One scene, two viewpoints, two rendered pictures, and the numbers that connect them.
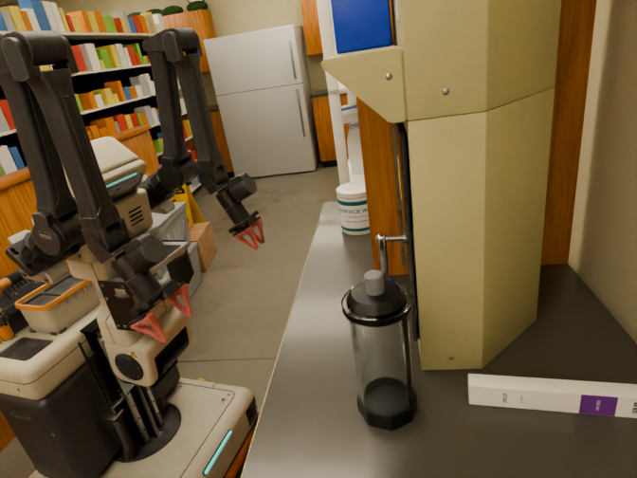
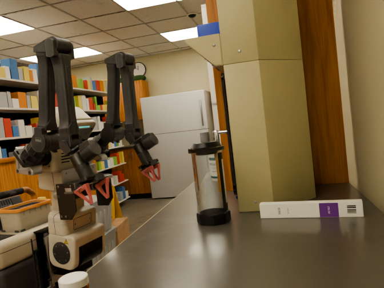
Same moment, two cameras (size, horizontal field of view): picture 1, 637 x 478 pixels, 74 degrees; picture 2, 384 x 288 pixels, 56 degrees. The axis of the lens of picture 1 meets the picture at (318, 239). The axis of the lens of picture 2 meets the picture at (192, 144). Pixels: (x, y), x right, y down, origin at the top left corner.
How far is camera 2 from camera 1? 61 cm
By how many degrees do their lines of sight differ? 21
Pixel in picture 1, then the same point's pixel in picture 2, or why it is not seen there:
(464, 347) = (262, 194)
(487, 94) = (258, 52)
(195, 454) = not seen: outside the picture
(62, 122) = (62, 78)
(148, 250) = (92, 146)
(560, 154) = (331, 111)
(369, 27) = not seen: hidden behind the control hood
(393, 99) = (216, 55)
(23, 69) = (52, 51)
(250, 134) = (167, 164)
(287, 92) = (196, 134)
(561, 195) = (336, 136)
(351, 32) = not seen: hidden behind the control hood
